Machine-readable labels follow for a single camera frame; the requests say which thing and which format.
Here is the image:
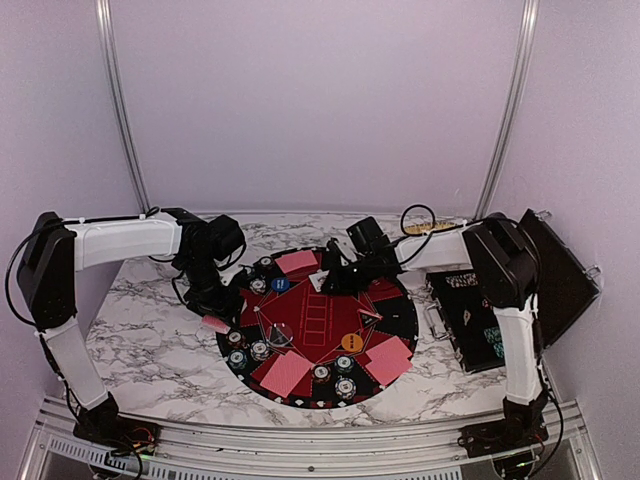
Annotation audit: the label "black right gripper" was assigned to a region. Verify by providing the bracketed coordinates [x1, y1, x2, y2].
[320, 255, 377, 296]

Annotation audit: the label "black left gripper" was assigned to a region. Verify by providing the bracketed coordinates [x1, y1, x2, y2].
[178, 254, 244, 330]

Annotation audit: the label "red playing card deck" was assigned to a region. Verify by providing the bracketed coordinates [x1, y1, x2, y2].
[202, 315, 231, 335]

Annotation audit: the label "face up white card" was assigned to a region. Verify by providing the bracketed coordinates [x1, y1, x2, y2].
[308, 271, 329, 292]

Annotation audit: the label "triangular all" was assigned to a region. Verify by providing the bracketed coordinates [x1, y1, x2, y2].
[356, 309, 384, 330]

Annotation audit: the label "dealt red card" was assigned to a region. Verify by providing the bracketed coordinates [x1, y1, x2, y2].
[275, 250, 318, 275]
[365, 349, 411, 386]
[270, 351, 313, 395]
[260, 357, 305, 397]
[366, 336, 412, 362]

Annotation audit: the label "blue small blind button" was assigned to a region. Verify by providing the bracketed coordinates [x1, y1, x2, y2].
[271, 277, 290, 294]

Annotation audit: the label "orange big blind button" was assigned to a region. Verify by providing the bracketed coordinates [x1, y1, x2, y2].
[340, 333, 364, 353]

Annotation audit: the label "green chips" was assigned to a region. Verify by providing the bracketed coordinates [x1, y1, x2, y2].
[227, 350, 248, 371]
[334, 355, 355, 374]

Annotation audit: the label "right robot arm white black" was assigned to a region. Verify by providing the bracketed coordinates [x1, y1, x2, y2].
[319, 213, 547, 448]

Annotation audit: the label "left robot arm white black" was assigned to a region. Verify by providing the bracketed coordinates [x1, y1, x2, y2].
[7, 208, 246, 445]

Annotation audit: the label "round red black poker mat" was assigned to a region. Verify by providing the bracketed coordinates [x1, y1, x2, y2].
[216, 247, 419, 409]

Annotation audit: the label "yellow woven bamboo mat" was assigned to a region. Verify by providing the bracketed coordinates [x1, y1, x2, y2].
[401, 222, 467, 237]

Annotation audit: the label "black poker set case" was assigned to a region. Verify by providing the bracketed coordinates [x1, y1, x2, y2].
[426, 209, 600, 373]

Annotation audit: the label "blue white chip row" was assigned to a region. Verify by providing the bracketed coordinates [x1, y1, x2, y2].
[445, 273, 478, 289]

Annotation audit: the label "teal chip row upper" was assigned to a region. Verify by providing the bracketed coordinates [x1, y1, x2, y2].
[483, 327, 502, 344]

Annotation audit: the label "teal chip row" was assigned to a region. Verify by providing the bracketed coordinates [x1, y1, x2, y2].
[493, 342, 505, 359]
[483, 327, 502, 344]

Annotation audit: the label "teal chip row lower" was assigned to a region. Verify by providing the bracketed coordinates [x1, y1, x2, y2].
[493, 342, 505, 359]

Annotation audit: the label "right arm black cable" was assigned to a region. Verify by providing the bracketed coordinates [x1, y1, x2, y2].
[394, 203, 541, 301]

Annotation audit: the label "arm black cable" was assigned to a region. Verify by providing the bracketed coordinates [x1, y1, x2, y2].
[394, 203, 541, 301]
[3, 205, 161, 329]

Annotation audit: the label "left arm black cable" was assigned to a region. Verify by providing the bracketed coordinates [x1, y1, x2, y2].
[3, 205, 161, 329]

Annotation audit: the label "front aluminium rail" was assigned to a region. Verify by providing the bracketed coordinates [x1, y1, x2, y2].
[19, 397, 606, 480]

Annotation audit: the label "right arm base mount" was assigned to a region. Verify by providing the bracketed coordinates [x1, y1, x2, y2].
[457, 419, 549, 458]

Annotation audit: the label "left aluminium frame post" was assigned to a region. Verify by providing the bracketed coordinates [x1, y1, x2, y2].
[95, 0, 151, 212]

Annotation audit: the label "aluminium frame post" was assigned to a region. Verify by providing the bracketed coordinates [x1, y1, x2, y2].
[95, 0, 151, 212]
[474, 0, 540, 219]

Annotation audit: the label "right aluminium frame post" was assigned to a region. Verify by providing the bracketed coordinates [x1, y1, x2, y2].
[474, 0, 540, 219]

